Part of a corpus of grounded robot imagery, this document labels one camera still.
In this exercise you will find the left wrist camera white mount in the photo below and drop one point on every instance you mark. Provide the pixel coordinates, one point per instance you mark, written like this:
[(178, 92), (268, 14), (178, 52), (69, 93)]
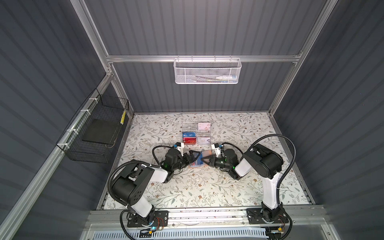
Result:
[(180, 147)]

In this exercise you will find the pink card in organizer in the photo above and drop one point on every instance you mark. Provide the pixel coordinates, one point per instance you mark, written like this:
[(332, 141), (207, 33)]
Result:
[(204, 126)]

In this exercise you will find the blue credit card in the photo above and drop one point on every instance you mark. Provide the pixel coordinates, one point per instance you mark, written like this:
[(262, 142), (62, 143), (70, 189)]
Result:
[(189, 135), (197, 163)]

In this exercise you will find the clear acrylic card organizer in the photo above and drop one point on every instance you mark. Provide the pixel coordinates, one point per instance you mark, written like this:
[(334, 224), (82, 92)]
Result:
[(193, 127)]

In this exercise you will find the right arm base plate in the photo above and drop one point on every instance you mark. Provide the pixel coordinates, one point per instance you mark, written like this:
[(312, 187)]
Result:
[(264, 215)]

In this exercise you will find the pink leather card holder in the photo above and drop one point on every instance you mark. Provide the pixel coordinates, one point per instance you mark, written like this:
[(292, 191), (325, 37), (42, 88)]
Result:
[(205, 153)]

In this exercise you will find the aluminium front rail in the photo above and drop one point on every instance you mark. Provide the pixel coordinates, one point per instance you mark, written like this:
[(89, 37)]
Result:
[(213, 217)]

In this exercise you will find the black wire mesh basket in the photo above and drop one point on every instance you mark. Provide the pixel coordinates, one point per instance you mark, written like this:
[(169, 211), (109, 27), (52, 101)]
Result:
[(101, 107)]

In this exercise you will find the white card in organizer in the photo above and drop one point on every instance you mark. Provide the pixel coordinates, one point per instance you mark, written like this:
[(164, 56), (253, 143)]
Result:
[(203, 140)]

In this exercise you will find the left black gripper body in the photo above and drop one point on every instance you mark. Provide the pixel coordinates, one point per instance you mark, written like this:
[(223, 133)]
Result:
[(182, 162)]

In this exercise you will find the white perforated cable duct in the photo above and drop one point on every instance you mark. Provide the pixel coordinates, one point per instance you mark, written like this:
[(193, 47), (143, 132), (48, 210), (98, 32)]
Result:
[(204, 234)]

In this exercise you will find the yellow tag on basket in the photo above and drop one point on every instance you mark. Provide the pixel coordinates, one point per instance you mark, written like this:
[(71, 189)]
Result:
[(123, 117)]

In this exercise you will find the white tube in basket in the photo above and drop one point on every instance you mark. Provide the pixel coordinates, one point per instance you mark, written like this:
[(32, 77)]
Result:
[(228, 78)]

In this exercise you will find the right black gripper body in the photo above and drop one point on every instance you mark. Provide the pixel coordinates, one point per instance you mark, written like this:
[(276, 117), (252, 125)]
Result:
[(221, 163)]

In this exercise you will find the white wire mesh basket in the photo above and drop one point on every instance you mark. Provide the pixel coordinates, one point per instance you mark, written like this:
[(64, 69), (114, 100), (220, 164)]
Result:
[(204, 71)]

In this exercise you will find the black pad in basket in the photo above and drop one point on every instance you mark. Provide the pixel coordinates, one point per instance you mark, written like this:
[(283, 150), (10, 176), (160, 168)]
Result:
[(101, 132)]

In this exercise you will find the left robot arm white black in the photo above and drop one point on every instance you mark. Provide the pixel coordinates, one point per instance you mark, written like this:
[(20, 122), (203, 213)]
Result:
[(128, 182)]

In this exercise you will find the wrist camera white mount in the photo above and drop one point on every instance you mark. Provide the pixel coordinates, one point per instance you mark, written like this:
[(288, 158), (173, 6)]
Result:
[(180, 147), (217, 150)]

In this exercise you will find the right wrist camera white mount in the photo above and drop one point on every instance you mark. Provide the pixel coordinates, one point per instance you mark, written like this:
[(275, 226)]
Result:
[(217, 150)]

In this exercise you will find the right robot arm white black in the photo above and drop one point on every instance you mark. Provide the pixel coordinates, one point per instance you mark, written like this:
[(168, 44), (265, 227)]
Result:
[(267, 163)]

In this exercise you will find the red card in organizer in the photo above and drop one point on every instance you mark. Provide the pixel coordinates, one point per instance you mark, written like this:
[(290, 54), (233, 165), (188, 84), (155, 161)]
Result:
[(190, 140)]

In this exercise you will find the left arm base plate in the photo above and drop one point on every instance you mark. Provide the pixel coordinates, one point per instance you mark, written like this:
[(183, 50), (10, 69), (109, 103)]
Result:
[(154, 219)]

